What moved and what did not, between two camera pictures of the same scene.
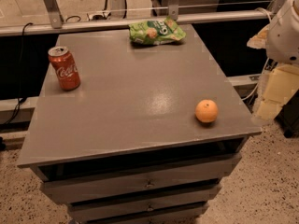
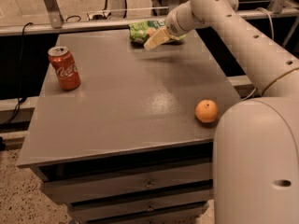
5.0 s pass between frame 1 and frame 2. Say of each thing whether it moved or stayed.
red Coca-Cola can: stayed
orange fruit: stayed
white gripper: moved
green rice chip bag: stayed
